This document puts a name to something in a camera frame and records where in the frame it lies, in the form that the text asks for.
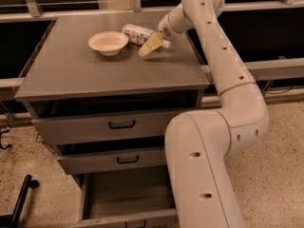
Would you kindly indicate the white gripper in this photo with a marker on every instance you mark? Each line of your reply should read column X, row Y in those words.
column 164, row 28

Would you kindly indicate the labelled plastic bottle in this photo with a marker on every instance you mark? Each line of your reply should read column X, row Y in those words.
column 139, row 35

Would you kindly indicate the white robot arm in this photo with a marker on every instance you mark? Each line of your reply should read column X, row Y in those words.
column 196, row 142

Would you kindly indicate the grey drawer cabinet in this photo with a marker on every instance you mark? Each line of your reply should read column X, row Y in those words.
column 68, row 78

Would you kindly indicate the grey top drawer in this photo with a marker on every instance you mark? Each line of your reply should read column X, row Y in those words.
column 105, row 127

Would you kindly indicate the grey drawer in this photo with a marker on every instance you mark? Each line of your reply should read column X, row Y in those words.
column 105, row 127
column 130, row 198
column 113, row 160

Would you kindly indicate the grey middle drawer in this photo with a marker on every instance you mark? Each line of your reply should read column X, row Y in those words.
column 113, row 160

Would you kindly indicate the grey bottom drawer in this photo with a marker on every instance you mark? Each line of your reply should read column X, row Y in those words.
column 130, row 198

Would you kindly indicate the white paper bowl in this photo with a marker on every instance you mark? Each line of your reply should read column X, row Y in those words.
column 108, row 43

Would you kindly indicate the black metal stand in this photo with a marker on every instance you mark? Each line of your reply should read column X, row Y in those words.
column 11, row 220

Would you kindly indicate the metal railing frame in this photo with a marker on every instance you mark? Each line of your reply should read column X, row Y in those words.
column 262, row 70

